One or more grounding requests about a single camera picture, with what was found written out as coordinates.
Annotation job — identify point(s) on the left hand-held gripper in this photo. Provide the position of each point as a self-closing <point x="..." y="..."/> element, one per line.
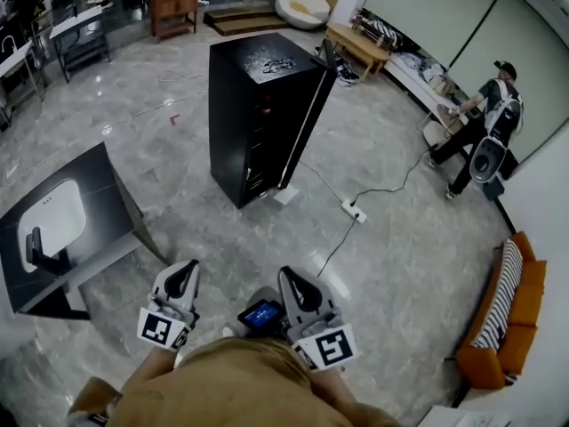
<point x="161" y="327"/>

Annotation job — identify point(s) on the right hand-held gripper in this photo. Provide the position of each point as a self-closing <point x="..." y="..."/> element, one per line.
<point x="326" y="345"/>

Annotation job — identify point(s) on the black fridge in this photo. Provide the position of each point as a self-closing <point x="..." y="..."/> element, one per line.
<point x="235" y="118"/>

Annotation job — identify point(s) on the person's right forearm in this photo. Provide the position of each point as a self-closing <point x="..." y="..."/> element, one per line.
<point x="331" y="385"/>

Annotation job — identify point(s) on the person's left forearm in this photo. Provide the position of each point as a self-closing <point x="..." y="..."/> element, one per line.
<point x="153" y="367"/>

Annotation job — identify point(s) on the white floor plate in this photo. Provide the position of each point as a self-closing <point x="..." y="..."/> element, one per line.
<point x="286" y="195"/>

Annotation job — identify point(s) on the person's grey trouser leg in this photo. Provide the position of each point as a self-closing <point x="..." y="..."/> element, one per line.
<point x="266" y="295"/>

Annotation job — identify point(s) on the black device with blue screen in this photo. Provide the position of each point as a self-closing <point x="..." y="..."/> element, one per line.
<point x="260" y="315"/>

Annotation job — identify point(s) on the person's white shoe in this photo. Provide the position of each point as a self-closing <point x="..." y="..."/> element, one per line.
<point x="230" y="330"/>

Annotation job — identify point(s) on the white power strip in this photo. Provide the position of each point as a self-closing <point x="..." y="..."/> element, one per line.
<point x="354" y="211"/>

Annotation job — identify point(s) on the person's tan shirt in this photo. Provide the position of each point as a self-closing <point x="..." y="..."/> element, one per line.
<point x="240" y="385"/>

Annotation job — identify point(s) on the black sink counter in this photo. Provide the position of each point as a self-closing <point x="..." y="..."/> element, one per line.
<point x="104" y="180"/>

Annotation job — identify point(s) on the black faucet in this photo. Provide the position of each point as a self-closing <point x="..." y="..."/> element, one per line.
<point x="42" y="258"/>

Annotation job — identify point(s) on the white sink basin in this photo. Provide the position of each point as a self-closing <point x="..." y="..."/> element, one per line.
<point x="58" y="211"/>

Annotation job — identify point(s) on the black white striped blanket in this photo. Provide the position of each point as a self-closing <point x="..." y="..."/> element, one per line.
<point x="500" y="300"/>

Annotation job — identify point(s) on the white table with papers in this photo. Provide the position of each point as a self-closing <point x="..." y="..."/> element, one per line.
<point x="462" y="417"/>

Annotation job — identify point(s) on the orange sofa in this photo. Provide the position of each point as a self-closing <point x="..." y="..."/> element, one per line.
<point x="529" y="300"/>

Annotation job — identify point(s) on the white bench with clothes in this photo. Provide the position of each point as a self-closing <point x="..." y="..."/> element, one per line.
<point x="413" y="76"/>

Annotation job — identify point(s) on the low wooden table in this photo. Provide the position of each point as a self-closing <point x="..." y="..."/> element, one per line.
<point x="355" y="45"/>

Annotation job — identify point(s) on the wooden step platform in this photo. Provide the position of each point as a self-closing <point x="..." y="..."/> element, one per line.
<point x="244" y="19"/>

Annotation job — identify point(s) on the white table with faucet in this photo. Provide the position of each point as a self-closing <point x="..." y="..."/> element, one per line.
<point x="15" y="60"/>

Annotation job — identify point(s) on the brown wooden cabinet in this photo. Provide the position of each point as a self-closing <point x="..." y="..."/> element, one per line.
<point x="173" y="7"/>

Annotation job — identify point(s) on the striped fabric rack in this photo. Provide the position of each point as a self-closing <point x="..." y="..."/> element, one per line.
<point x="378" y="29"/>

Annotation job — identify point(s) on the white beanbag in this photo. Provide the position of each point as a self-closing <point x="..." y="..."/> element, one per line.
<point x="302" y="9"/>

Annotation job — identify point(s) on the white desk with black frame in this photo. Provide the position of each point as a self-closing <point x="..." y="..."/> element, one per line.
<point x="75" y="22"/>

